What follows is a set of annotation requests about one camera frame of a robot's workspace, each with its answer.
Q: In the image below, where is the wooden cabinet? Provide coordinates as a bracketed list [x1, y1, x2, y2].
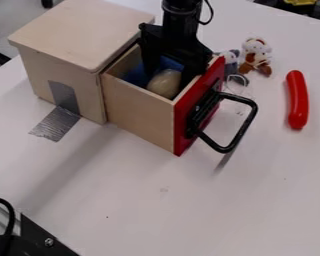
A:
[6, 0, 156, 125]

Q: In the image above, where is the black bracket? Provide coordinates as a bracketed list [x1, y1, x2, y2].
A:
[0, 213, 82, 256]

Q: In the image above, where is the grey plush toy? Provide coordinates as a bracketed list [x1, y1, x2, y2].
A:
[213, 48, 251, 88]

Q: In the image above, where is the white and brown plush toy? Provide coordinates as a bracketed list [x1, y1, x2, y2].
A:
[237, 35, 275, 78]

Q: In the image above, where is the wooden drawer with red front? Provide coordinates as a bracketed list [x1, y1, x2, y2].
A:
[98, 43, 261, 157]

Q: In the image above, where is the red toy sausage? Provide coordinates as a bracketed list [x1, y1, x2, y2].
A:
[284, 69, 311, 130]

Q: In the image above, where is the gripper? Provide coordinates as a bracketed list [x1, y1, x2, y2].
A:
[137, 22, 215, 90]

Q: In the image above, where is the white egg-shaped toy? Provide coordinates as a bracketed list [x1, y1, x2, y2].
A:
[145, 68, 183, 100]

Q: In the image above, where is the grey tape strip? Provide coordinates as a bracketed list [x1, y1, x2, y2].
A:
[27, 79, 83, 143]

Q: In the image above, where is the black cable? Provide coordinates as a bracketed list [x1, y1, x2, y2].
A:
[0, 196, 18, 244]

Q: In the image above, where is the blue cloth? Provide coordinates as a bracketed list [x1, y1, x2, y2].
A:
[121, 54, 187, 90]

